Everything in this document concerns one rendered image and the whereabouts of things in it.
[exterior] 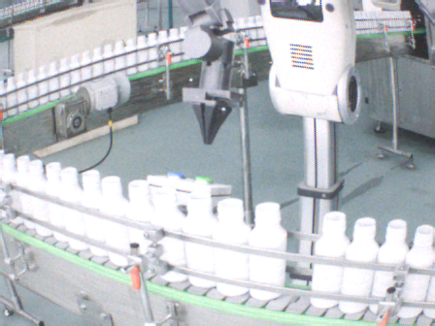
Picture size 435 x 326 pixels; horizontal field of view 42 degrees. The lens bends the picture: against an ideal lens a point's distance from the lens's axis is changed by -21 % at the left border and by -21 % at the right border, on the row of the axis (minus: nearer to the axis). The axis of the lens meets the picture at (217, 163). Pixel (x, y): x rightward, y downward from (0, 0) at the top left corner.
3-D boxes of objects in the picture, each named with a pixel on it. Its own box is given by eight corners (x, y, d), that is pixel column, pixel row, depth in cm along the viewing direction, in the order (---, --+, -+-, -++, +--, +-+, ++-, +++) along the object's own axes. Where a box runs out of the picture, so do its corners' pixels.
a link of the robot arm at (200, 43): (229, 9, 130) (192, 23, 134) (204, -3, 120) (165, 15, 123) (249, 56, 129) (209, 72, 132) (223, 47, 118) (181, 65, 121)
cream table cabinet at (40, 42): (105, 112, 613) (103, 0, 573) (141, 122, 568) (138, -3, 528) (16, 145, 546) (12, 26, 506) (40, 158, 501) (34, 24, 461)
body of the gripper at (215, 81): (228, 101, 124) (233, 62, 124) (180, 97, 129) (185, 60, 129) (246, 104, 130) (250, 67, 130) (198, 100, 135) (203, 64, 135)
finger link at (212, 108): (209, 145, 126) (216, 92, 125) (176, 141, 129) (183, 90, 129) (228, 146, 132) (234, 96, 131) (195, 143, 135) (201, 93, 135)
